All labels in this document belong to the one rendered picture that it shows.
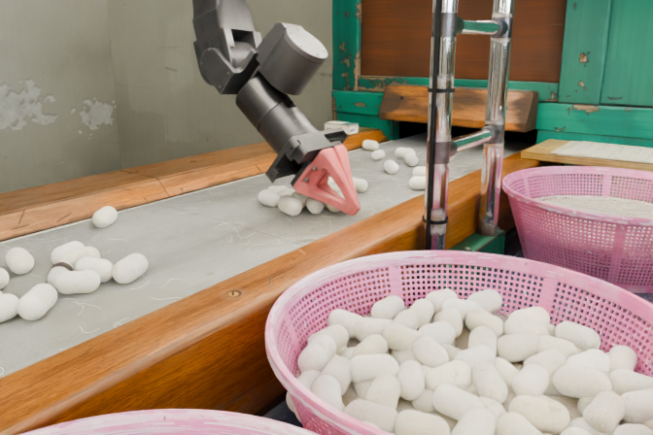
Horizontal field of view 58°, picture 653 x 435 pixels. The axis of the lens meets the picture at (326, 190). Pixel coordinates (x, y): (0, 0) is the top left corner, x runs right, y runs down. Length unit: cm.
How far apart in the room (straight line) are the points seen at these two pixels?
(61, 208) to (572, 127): 82
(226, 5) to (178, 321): 46
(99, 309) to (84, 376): 14
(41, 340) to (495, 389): 31
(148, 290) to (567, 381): 33
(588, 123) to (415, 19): 39
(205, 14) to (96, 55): 236
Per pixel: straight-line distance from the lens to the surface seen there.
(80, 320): 49
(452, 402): 37
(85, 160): 309
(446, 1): 57
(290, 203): 70
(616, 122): 110
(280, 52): 69
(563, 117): 112
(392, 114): 118
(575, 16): 111
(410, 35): 124
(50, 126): 297
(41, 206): 74
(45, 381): 37
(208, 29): 76
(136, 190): 80
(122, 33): 308
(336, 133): 71
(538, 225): 72
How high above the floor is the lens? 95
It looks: 14 degrees down
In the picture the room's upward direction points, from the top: straight up
